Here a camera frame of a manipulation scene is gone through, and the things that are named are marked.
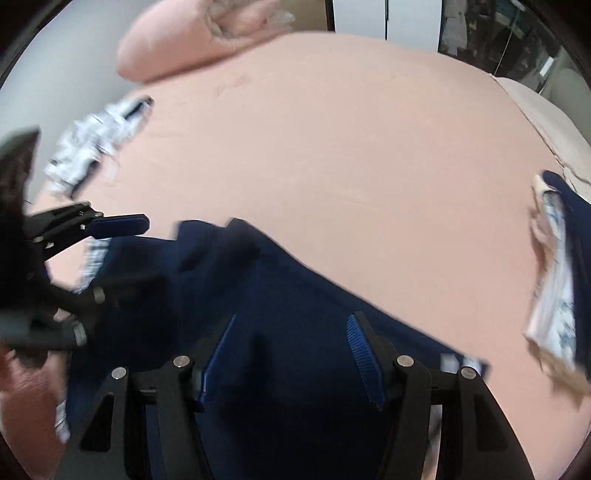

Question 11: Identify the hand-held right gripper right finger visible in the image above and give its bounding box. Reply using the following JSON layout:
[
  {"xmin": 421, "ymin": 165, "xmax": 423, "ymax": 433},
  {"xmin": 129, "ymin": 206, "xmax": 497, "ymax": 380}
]
[{"xmin": 346, "ymin": 311, "xmax": 536, "ymax": 480}]

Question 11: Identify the pink bed sheet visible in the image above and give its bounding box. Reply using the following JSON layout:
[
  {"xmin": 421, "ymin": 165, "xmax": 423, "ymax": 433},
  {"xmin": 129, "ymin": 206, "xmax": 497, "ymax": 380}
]
[{"xmin": 0, "ymin": 32, "xmax": 591, "ymax": 480}]

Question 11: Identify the dark glass cabinet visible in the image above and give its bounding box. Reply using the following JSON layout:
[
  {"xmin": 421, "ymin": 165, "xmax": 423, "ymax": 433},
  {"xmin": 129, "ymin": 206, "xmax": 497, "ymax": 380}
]
[{"xmin": 438, "ymin": 0, "xmax": 571, "ymax": 92}]

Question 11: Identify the folded navy garment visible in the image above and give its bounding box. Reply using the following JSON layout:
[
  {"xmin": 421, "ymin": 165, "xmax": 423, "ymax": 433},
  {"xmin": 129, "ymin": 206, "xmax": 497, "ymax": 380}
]
[{"xmin": 541, "ymin": 170, "xmax": 591, "ymax": 365}]

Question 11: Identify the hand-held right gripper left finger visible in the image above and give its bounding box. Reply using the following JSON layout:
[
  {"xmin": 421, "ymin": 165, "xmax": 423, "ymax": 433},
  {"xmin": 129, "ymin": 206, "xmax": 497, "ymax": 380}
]
[{"xmin": 55, "ymin": 313, "xmax": 238, "ymax": 480}]

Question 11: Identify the navy blue garment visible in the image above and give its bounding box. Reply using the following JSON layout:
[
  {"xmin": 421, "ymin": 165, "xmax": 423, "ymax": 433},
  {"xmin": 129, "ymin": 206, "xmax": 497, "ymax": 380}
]
[{"xmin": 46, "ymin": 218, "xmax": 491, "ymax": 480}]

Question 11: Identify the white wardrobe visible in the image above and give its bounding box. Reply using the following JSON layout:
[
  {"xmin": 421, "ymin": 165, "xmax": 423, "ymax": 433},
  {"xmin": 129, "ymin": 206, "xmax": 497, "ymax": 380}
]
[{"xmin": 331, "ymin": 0, "xmax": 445, "ymax": 52}]

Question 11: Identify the pink pillow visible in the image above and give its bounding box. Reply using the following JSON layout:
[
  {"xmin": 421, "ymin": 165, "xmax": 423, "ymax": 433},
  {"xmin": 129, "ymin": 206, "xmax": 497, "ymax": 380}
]
[{"xmin": 115, "ymin": 0, "xmax": 296, "ymax": 84}]

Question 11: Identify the beige blanket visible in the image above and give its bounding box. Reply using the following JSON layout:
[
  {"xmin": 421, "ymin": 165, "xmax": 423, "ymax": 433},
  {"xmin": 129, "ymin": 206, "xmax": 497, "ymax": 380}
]
[{"xmin": 494, "ymin": 76, "xmax": 591, "ymax": 206}]

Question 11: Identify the black white patterned garment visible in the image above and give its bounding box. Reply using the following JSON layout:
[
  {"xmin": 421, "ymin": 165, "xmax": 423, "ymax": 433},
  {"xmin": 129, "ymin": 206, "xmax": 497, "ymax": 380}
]
[{"xmin": 44, "ymin": 95, "xmax": 155, "ymax": 199}]

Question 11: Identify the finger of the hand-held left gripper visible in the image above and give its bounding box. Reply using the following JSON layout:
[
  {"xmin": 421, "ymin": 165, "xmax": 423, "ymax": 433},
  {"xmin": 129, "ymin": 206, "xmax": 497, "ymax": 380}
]
[
  {"xmin": 44, "ymin": 277, "xmax": 108, "ymax": 349},
  {"xmin": 25, "ymin": 202, "xmax": 151, "ymax": 261}
]

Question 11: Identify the folded white printed garment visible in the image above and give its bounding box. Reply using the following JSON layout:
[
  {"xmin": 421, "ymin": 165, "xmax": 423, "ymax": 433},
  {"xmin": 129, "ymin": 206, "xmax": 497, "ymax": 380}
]
[{"xmin": 525, "ymin": 189, "xmax": 579, "ymax": 372}]

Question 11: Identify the pink grey fuzzy cloth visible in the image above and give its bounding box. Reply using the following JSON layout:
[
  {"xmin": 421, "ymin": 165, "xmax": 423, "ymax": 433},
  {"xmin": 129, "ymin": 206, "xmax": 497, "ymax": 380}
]
[{"xmin": 205, "ymin": 0, "xmax": 296, "ymax": 40}]

